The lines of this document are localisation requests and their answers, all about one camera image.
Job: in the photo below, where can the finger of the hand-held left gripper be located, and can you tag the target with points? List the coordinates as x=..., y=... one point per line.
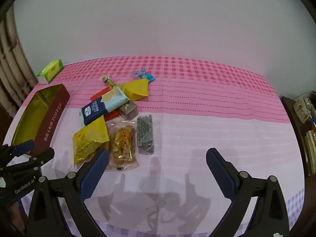
x=23, y=148
x=42, y=158

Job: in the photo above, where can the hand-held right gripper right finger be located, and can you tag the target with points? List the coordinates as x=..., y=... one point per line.
x=219, y=175

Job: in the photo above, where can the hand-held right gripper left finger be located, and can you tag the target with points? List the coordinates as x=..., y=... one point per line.
x=95, y=175

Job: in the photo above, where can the yellow snack packet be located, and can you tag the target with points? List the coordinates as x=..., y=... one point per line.
x=88, y=140
x=137, y=88

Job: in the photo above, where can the clear packet of chips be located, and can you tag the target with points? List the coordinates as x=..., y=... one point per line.
x=122, y=145

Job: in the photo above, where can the maroon tin box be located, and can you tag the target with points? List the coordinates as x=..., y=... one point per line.
x=53, y=113

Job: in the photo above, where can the dark speckled snack bar packet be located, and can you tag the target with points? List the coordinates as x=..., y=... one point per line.
x=145, y=134

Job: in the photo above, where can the grey sesame cake box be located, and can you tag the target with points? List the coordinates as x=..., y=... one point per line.
x=129, y=112

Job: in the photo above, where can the navy and pale blue biscuit packet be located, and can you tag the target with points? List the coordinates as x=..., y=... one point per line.
x=108, y=103

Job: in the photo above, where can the green stick snack packet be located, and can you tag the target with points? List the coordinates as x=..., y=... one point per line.
x=110, y=81

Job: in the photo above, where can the blue candy wrapper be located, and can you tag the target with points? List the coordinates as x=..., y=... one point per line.
x=145, y=76

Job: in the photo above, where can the person's left forearm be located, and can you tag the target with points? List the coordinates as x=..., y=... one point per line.
x=14, y=217

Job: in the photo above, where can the pink checked bedsheet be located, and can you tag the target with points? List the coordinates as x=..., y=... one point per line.
x=197, y=103

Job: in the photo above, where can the green tissue box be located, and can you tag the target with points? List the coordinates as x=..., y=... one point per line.
x=51, y=69

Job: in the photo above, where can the dark wooden cabinet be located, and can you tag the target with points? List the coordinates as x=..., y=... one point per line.
x=300, y=138

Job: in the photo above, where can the beige curtain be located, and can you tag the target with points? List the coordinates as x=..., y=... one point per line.
x=9, y=59

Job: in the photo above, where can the floral ceramic mug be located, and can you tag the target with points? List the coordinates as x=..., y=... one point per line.
x=302, y=109

